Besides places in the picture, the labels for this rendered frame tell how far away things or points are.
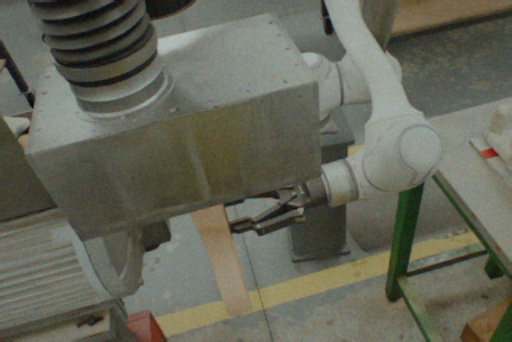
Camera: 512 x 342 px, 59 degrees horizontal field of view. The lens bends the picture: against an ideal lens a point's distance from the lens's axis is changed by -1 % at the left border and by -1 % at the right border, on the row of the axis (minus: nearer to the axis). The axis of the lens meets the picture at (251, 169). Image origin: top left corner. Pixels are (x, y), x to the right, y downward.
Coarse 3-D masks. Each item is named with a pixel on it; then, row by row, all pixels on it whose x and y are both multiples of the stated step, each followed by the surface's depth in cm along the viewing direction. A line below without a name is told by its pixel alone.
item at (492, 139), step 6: (486, 132) 116; (486, 138) 115; (492, 138) 114; (498, 138) 113; (492, 144) 114; (498, 144) 112; (504, 144) 111; (498, 150) 112; (504, 150) 110; (504, 156) 110
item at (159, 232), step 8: (152, 224) 105; (160, 224) 106; (168, 224) 110; (144, 232) 106; (152, 232) 107; (160, 232) 108; (168, 232) 109; (144, 240) 108; (152, 240) 109; (160, 240) 110; (168, 240) 110; (152, 248) 116
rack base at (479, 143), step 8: (480, 136) 119; (504, 136) 118; (472, 144) 118; (480, 144) 117; (488, 144) 117; (488, 160) 113; (496, 160) 113; (504, 160) 112; (496, 168) 111; (504, 168) 110
